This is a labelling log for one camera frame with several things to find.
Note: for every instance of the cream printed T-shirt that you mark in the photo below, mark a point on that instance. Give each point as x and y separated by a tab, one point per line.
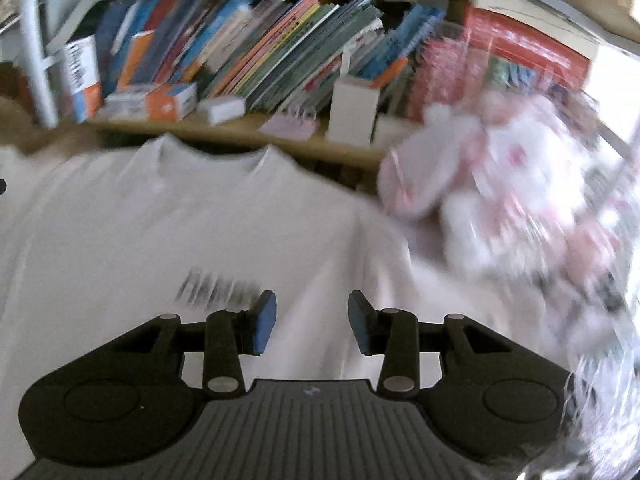
175	225

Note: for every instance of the orange pen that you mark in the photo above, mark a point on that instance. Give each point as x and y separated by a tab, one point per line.
390	72

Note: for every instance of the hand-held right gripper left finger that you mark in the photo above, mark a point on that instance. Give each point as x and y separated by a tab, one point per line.
265	322

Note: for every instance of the white orange toothbrush box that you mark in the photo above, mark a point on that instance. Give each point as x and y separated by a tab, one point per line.
82	80

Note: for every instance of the long white orange box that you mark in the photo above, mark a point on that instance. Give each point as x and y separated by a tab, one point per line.
160	102

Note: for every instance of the pink white plush bunny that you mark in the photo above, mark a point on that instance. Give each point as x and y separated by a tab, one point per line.
500	175

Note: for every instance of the white framed wooden bookshelf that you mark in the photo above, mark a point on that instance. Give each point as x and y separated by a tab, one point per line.
310	147

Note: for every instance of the low cream box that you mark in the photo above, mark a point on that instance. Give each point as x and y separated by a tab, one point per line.
395	132

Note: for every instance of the row of colourful books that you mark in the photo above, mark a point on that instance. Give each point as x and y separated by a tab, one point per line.
250	45

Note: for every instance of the cream pen holder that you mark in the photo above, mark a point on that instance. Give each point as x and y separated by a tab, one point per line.
352	110

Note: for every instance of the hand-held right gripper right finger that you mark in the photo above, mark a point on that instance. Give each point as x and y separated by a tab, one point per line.
360	322

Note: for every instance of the small white box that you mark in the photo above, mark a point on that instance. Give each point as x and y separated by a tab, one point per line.
220	109

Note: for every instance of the red printed box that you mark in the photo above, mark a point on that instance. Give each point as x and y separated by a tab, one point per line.
525	50

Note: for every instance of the pink notepad with clips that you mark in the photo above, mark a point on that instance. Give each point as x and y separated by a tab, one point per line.
287	127

